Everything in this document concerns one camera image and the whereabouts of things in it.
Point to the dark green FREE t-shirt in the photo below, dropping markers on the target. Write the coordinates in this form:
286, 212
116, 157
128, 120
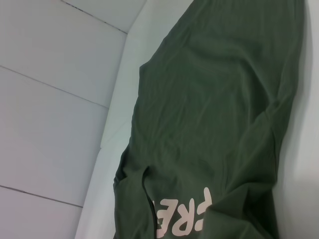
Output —
211, 112

